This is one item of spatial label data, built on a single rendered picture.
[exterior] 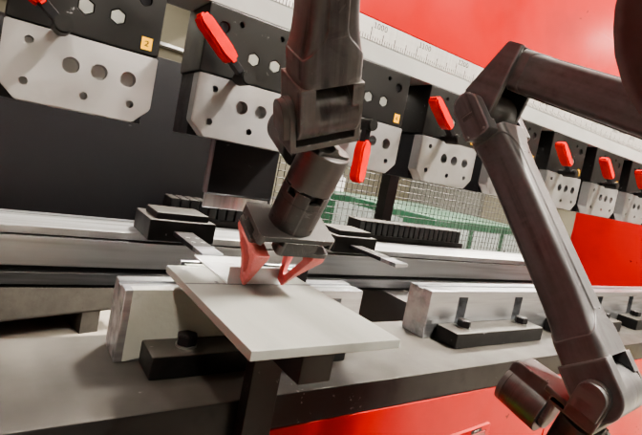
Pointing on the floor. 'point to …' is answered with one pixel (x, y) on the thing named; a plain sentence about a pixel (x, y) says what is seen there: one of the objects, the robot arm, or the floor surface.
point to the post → (386, 197)
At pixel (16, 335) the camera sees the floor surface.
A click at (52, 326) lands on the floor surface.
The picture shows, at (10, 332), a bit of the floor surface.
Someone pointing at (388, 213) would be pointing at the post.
